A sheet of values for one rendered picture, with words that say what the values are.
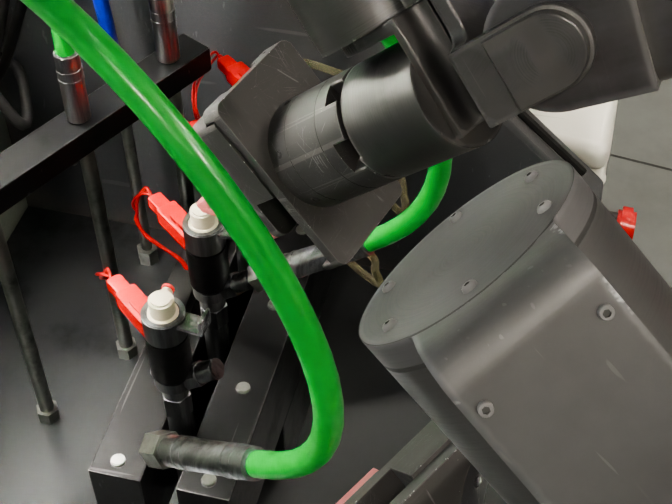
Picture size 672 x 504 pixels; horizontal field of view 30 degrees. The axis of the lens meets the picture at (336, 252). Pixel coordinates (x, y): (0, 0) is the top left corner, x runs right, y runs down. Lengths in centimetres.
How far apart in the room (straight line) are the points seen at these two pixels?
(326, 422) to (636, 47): 20
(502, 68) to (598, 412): 29
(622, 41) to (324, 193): 17
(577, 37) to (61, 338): 73
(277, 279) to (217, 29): 55
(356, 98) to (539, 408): 34
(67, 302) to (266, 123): 58
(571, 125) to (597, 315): 87
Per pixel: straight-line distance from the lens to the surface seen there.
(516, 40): 50
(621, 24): 51
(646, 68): 51
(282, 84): 63
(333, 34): 54
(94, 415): 108
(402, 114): 54
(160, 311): 77
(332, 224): 62
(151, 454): 70
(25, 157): 90
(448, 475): 35
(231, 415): 88
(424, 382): 25
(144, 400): 89
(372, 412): 106
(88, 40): 50
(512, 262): 24
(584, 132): 109
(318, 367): 53
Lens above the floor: 169
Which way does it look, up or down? 47 degrees down
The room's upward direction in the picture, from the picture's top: 1 degrees counter-clockwise
